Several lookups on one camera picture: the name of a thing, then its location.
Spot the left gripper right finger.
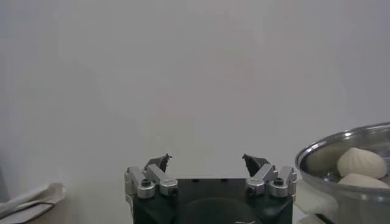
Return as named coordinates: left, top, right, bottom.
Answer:
left=242, top=153, right=298, bottom=198

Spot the cream electric cooking pot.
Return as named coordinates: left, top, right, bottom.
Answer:
left=294, top=179, right=341, bottom=224

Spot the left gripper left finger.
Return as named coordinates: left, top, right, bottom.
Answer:
left=124, top=153, right=179, bottom=200

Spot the perforated steel steamer basket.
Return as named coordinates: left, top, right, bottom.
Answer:
left=294, top=122, right=390, bottom=224

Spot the white folded cloth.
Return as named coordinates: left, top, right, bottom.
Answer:
left=0, top=182, right=66, bottom=224

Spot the white steamed baozi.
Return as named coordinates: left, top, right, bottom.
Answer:
left=337, top=173, right=390, bottom=189
left=336, top=147, right=388, bottom=180

